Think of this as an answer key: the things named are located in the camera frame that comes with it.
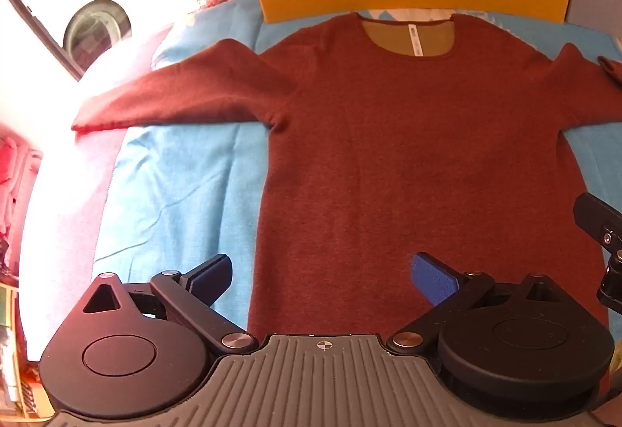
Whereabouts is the cluttered wooden shelf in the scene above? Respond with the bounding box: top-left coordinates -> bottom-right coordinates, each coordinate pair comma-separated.
0,279 -> 49,422

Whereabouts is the rust red knit sweater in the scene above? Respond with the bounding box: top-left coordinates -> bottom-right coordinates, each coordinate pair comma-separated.
72,12 -> 622,338

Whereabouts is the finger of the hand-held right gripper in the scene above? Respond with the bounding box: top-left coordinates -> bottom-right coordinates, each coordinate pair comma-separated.
573,193 -> 622,246
596,249 -> 622,307

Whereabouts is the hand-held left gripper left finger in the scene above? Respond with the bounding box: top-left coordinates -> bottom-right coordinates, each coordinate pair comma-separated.
80,253 -> 259,357

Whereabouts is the white washing machine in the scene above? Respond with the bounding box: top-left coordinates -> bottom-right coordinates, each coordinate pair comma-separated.
29,0 -> 143,68

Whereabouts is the blue floral bed sheet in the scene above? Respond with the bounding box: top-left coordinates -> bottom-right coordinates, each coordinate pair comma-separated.
92,0 -> 622,345

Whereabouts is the pink blanket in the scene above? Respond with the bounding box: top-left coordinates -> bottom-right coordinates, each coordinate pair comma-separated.
22,26 -> 188,362

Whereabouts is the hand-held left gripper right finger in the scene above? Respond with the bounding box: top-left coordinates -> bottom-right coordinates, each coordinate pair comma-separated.
387,252 -> 571,356

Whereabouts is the red cloth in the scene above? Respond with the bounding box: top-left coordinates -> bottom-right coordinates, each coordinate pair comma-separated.
0,128 -> 44,265

